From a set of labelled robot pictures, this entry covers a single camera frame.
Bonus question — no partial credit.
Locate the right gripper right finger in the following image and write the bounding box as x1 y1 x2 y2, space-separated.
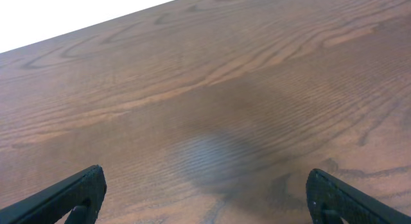
306 169 410 224

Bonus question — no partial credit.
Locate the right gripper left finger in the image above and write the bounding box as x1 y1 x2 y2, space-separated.
1 165 107 223

